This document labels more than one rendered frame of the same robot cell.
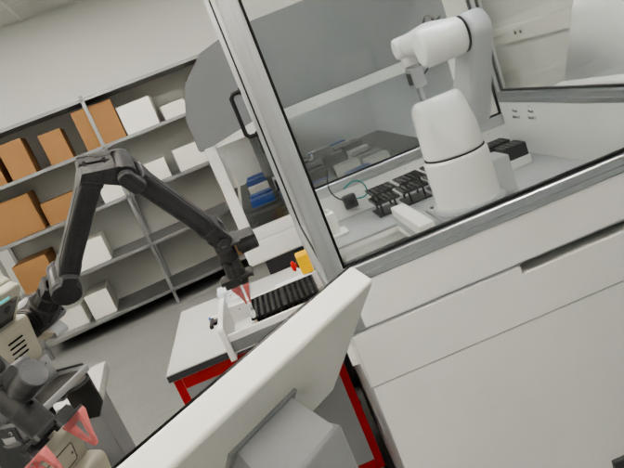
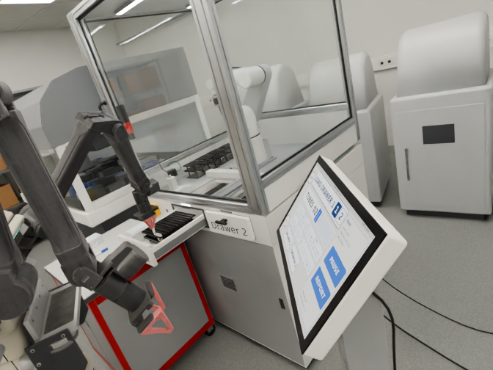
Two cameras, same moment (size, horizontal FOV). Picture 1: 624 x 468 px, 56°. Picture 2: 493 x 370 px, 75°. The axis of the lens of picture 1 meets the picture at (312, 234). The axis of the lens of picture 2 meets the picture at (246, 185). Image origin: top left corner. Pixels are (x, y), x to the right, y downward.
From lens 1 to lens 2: 0.86 m
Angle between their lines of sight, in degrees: 39
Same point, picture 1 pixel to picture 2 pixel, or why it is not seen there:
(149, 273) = not seen: outside the picture
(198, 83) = (50, 100)
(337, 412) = (189, 296)
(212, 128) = (62, 132)
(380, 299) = (274, 195)
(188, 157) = not seen: outside the picture
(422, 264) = (287, 175)
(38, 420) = (140, 292)
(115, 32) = not seen: outside the picture
